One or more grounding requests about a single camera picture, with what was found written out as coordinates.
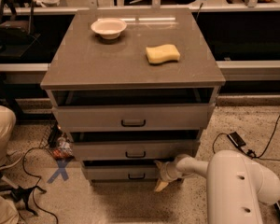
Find person leg beige trousers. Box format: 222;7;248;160
0;105;16;166

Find blue tape cross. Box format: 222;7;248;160
48;159;71;184

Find grey top drawer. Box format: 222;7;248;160
52;105;215;132

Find black floor cable left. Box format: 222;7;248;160
21;147;60;224

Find black cable on floor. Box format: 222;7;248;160
212;100;280;161

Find black chair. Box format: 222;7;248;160
0;0;38;60

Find yellow sponge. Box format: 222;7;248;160
146;44;180;64

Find white bowl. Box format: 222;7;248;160
91;18;127;40

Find grey bottom drawer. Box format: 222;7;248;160
81;161;185;182

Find grey drawer cabinet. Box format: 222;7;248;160
40;7;226;185

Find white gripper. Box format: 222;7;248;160
154;160;181;192

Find grey drawer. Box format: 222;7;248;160
81;161;185;182
52;105;215;132
73;140;200;161

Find grey middle drawer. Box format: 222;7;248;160
73;140;200;161

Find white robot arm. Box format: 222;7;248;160
155;150;280;224

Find black power adapter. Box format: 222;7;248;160
227;132;245;147

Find small items by cabinet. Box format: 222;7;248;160
48;125;74;160

